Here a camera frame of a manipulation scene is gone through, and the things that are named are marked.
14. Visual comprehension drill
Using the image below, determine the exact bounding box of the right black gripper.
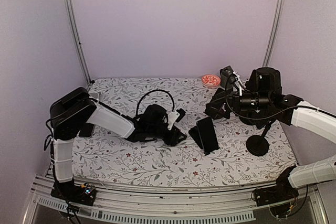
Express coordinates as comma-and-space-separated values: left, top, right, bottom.
206, 87, 272, 119

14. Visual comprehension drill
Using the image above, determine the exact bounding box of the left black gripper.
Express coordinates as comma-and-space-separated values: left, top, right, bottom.
148, 123, 187, 146

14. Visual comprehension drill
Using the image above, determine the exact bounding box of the black folding phone stand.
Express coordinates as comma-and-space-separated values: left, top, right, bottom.
188, 126, 220, 155

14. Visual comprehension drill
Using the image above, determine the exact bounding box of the black phone blue edge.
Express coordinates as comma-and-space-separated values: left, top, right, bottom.
196, 117, 219, 155

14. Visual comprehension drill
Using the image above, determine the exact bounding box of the black phone silver edge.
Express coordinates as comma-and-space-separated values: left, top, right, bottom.
78, 123, 94, 137

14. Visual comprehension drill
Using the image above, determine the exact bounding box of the white phone stand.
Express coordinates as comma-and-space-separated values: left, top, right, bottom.
89, 93, 104, 102

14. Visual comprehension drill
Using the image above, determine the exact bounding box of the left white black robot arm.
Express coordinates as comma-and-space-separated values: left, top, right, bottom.
46, 87, 187, 200

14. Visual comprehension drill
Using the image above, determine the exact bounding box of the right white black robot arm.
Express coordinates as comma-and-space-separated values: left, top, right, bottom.
205, 66, 335, 201

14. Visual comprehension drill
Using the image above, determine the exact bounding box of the black tall round-base stand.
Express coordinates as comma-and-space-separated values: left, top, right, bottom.
246, 121, 274, 157

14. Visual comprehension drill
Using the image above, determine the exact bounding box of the red white patterned bowl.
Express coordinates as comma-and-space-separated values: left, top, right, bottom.
201, 74, 221, 88

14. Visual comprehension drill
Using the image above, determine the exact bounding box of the floral patterned table mat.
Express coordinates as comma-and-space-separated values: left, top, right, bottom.
72, 78, 297, 188

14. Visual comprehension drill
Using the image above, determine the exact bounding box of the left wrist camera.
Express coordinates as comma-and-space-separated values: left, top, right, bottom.
167, 109, 186, 130

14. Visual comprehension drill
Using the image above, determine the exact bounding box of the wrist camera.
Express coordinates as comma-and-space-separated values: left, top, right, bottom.
219, 66, 241, 90
167, 109, 186, 130

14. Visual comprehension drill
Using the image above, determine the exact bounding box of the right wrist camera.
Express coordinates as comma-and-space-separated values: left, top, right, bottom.
219, 66, 241, 90

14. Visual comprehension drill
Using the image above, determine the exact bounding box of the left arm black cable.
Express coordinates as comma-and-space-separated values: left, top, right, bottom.
136, 89, 176, 120

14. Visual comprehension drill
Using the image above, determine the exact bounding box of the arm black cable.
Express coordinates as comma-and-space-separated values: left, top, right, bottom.
224, 74, 336, 120
136, 89, 176, 120

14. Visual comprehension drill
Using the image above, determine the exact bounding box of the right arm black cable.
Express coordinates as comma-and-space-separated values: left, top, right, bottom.
224, 74, 336, 120

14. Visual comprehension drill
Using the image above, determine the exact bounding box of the front aluminium rail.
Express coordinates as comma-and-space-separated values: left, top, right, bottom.
23, 176, 328, 223

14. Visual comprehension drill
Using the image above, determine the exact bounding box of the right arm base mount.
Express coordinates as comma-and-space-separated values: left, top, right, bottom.
251, 165, 299, 219

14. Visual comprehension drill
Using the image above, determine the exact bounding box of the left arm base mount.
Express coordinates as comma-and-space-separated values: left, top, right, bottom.
50, 180, 97, 206

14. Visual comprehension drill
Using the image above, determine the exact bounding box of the right aluminium frame post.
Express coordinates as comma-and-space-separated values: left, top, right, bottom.
262, 0, 285, 67

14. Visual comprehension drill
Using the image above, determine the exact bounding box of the aluminium frame post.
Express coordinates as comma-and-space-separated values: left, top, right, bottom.
64, 0, 91, 84
262, 0, 285, 67

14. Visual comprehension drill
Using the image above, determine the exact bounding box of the left aluminium frame post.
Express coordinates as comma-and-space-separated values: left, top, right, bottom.
64, 0, 91, 84

